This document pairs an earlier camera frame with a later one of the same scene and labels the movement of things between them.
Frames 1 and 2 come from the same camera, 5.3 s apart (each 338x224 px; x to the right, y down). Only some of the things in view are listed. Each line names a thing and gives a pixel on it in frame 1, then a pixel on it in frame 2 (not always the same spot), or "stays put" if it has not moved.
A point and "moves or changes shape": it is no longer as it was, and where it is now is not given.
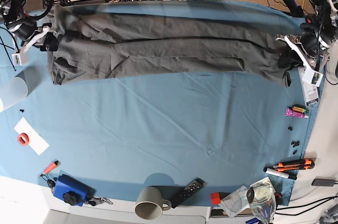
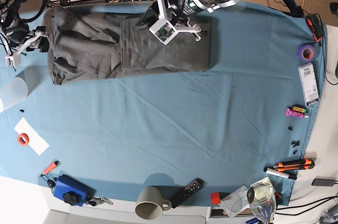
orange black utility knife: (294, 166) stays put
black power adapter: (323, 182) stays put
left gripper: (310, 48) -> (165, 12)
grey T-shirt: (169, 38) moves or changes shape
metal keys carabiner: (95, 201) stays put
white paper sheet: (36, 141) stays put
